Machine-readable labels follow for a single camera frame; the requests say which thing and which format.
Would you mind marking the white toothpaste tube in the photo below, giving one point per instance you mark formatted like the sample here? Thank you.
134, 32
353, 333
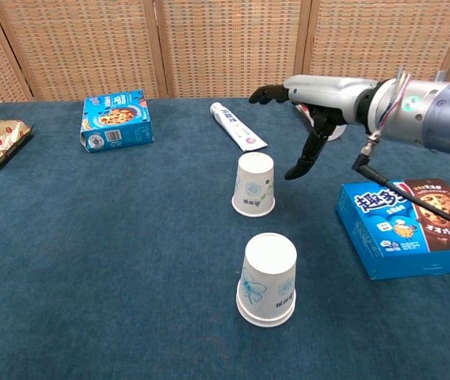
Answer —
235, 124

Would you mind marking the large flat blue cookie box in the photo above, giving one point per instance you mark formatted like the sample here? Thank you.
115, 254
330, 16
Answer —
371, 233

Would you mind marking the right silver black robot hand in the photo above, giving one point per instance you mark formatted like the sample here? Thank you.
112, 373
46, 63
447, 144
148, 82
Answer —
328, 95

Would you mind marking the paper cup blue dandelion print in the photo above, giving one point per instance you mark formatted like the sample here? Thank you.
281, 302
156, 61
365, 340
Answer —
253, 178

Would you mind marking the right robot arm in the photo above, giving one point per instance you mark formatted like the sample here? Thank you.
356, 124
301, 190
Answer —
443, 115

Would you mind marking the clear bottle with pink label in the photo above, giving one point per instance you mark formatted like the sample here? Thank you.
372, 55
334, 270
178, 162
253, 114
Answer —
336, 134

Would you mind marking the paper cup blue dragonfly print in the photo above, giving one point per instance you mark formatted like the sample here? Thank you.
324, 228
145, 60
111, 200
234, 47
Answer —
268, 265

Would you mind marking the paper cup green flower print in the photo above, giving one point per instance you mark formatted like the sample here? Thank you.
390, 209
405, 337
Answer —
266, 321

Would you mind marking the small blue cookie box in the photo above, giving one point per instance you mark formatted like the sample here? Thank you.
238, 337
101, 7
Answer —
116, 118

